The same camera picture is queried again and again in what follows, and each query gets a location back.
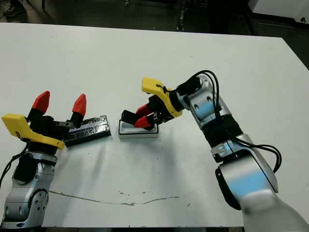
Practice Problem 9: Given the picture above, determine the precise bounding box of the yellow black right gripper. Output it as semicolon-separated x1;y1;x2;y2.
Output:
133;77;184;129

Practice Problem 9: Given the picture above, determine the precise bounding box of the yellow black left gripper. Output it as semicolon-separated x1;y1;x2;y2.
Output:
1;90;87;150

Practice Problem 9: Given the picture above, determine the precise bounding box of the black smartphone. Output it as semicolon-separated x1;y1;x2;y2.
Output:
120;109;145;128

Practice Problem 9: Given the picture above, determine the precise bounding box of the black box lid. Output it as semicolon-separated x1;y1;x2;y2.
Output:
64;115;112;148

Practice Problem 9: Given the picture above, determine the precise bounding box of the white box with black rim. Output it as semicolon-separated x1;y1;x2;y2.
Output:
118;119;160;140

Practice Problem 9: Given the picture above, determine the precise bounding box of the dark sneaker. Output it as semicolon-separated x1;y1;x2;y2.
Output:
2;4;26;16

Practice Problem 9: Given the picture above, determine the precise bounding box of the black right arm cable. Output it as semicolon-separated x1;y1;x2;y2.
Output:
190;70;282;174

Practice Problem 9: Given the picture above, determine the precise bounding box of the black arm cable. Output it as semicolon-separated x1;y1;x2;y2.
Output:
190;70;282;174
0;149;27;187

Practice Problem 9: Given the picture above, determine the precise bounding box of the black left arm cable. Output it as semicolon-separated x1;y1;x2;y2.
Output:
0;149;27;187

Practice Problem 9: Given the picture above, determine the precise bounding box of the black metal rail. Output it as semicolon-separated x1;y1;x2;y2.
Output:
176;0;188;31

